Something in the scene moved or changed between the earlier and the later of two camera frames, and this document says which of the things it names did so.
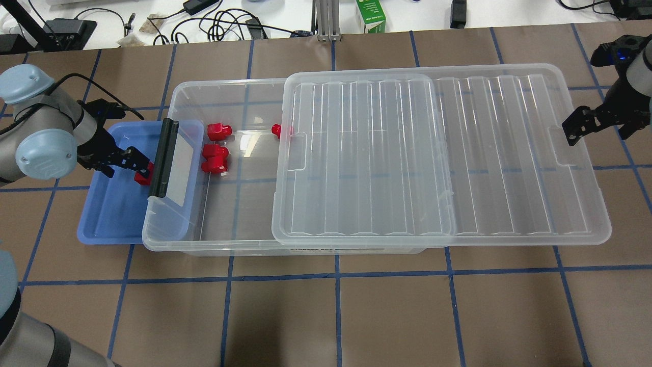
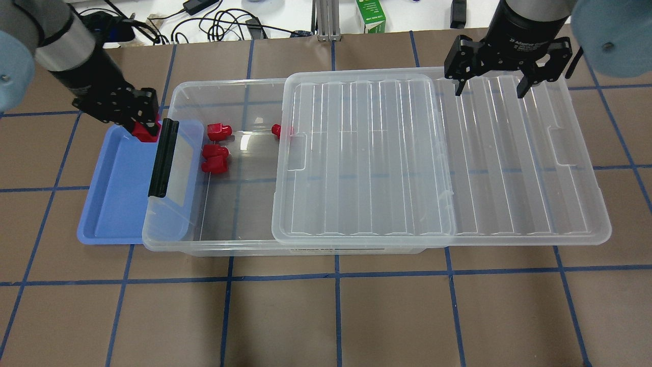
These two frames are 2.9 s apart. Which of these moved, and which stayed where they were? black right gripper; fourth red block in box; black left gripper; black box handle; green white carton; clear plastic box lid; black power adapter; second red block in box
Moved: black right gripper; black left gripper
Stayed: second red block in box; fourth red block in box; clear plastic box lid; green white carton; black box handle; black power adapter
